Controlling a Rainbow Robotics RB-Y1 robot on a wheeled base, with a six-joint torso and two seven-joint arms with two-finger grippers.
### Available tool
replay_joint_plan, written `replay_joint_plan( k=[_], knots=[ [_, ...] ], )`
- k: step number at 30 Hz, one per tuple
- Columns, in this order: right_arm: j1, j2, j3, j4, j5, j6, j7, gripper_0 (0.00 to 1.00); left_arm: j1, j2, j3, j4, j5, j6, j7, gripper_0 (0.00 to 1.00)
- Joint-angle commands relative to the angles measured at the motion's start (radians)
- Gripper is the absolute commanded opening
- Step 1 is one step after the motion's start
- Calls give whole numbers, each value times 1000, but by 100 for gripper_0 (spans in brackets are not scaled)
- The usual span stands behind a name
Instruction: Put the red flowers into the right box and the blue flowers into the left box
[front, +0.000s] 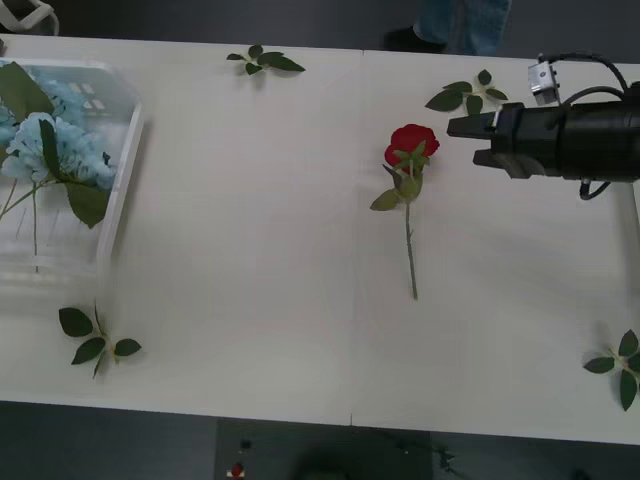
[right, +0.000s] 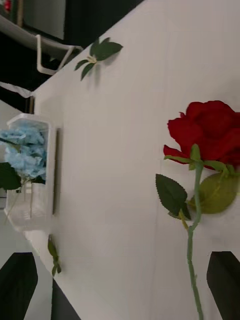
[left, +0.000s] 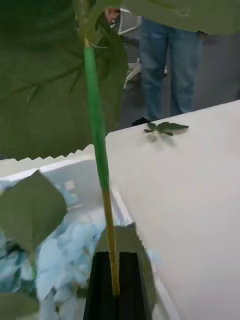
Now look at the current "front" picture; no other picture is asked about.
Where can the red rose with green stem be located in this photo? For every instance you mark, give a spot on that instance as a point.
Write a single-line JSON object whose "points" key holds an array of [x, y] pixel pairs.
{"points": [[412, 140]]}

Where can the person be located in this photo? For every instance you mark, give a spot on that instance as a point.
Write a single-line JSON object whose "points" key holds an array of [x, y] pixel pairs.
{"points": [[465, 20]]}

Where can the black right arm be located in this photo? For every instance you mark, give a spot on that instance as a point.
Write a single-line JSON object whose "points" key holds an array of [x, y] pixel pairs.
{"points": [[605, 135]]}

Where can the white frame object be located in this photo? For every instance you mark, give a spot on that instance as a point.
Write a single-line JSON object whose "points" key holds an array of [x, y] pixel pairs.
{"points": [[37, 17]]}

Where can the pale grey right wrist camera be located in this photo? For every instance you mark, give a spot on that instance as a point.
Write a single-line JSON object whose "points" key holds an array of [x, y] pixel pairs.
{"points": [[542, 82]]}

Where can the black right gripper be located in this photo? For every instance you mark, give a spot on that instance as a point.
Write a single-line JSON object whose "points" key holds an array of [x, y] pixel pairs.
{"points": [[530, 140]]}

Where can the dark robot base red button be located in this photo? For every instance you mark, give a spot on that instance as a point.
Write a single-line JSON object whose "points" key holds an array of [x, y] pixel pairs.
{"points": [[275, 450]]}

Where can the loose green leaf twig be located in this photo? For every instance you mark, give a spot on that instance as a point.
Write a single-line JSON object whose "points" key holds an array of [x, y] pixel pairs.
{"points": [[75, 322], [282, 62], [447, 99], [627, 387]]}

